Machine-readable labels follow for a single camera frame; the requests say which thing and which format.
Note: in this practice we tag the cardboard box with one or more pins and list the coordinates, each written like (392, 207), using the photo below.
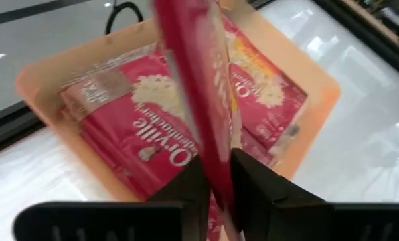
(52, 77)

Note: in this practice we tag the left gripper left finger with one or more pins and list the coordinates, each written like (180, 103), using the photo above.
(189, 187)

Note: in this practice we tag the light wooden table board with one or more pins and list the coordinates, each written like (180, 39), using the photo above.
(370, 20)

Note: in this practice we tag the red popcorn bag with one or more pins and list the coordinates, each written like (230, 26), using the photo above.
(266, 100)
(193, 67)
(126, 127)

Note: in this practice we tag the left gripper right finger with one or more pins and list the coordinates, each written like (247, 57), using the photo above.
(259, 190)

